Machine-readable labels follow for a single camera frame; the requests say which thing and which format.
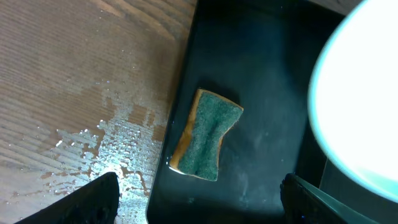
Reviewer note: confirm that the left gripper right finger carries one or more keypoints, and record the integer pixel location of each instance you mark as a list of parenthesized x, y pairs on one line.
[(304, 203)]

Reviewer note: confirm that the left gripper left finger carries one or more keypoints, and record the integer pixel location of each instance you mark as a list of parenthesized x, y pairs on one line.
[(95, 202)]

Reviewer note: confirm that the green and orange sponge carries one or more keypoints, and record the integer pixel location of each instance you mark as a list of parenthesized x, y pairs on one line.
[(198, 150)]

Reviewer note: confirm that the light blue plate top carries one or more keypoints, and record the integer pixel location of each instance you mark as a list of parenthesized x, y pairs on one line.
[(352, 97)]

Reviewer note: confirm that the round black tray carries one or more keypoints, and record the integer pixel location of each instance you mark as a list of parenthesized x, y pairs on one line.
[(340, 187)]

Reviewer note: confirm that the rectangular black tray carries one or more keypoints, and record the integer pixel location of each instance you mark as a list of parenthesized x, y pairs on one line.
[(259, 54)]

